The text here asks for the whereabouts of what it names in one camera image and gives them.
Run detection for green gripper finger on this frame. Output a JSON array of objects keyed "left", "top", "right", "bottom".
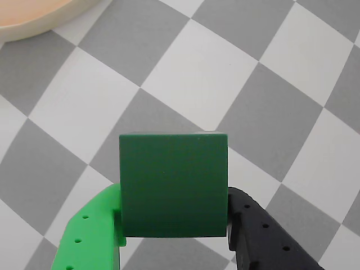
[{"left": 50, "top": 183, "right": 127, "bottom": 270}]

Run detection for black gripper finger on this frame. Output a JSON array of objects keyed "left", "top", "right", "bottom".
[{"left": 226, "top": 186, "right": 325, "bottom": 270}]

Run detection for dark green cube dice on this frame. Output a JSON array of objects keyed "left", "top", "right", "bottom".
[{"left": 119, "top": 130, "right": 229, "bottom": 239}]

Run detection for beige round plate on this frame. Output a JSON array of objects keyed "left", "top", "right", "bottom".
[{"left": 0, "top": 0, "right": 114, "bottom": 43}]

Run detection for grey checkerboard mat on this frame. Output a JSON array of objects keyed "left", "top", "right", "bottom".
[{"left": 0, "top": 0, "right": 360, "bottom": 270}]

